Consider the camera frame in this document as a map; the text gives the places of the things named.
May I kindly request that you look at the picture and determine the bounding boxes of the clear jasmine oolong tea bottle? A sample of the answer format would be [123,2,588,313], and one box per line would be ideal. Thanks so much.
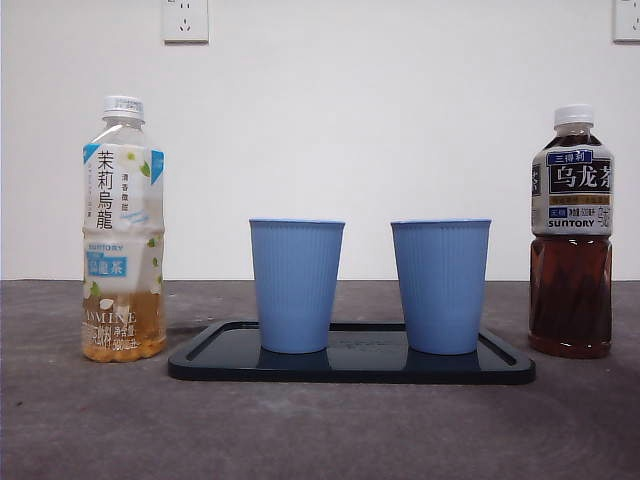
[81,94,169,365]

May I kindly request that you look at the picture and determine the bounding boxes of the dark oolong tea bottle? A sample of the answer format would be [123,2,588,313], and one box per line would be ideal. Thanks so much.
[528,103,616,360]

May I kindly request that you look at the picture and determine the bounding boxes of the blue ribbed cup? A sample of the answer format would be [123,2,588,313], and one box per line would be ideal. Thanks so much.
[390,217,493,356]
[248,217,347,355]

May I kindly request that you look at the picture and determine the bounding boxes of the dark blue rectangular tray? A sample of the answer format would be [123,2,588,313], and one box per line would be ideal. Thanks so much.
[166,320,537,385]

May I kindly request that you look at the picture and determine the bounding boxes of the white wall socket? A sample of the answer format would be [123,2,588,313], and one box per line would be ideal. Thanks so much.
[612,0,640,43]
[162,0,210,44]

